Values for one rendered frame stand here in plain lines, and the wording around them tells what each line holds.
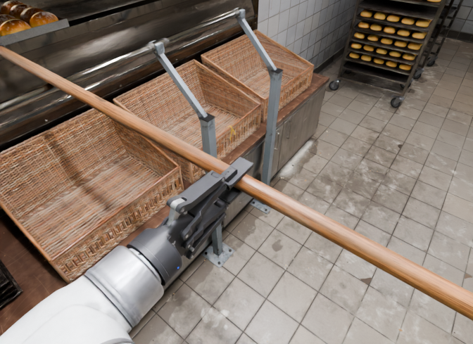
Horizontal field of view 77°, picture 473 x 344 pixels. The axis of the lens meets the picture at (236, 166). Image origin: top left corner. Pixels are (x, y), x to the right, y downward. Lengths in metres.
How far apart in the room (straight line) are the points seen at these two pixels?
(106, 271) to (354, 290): 1.56
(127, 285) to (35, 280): 0.92
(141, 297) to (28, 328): 0.11
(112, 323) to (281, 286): 1.42
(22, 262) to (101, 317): 1.01
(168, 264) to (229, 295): 1.30
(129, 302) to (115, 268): 0.04
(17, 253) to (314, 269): 1.40
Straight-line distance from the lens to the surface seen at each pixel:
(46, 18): 1.37
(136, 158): 1.52
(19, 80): 1.38
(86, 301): 0.39
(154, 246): 0.41
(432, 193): 2.50
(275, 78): 1.44
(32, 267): 1.33
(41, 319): 0.39
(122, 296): 0.39
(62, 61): 1.42
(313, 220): 0.46
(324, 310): 1.73
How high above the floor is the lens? 1.57
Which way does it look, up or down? 44 degrees down
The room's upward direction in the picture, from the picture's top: straight up
